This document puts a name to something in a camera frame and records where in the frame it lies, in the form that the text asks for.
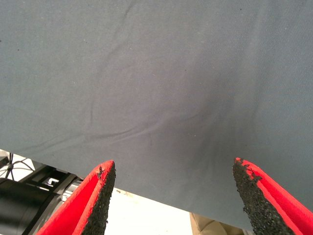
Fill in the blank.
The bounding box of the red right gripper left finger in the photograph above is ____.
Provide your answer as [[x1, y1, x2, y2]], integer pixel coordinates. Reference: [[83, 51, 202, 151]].
[[36, 160, 116, 235]]

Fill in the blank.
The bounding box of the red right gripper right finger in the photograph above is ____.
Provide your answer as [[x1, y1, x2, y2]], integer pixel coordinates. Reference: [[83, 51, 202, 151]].
[[232, 157, 313, 235]]

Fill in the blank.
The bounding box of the tan cardboard box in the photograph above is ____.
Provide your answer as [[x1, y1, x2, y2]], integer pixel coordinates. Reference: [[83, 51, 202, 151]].
[[189, 212, 248, 235]]

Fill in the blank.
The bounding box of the dark grey table cloth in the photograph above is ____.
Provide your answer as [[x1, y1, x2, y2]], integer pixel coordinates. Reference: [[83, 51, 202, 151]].
[[0, 0, 313, 231]]

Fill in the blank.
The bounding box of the black metal frame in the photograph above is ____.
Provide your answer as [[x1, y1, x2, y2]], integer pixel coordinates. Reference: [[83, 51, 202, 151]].
[[21, 163, 85, 204]]

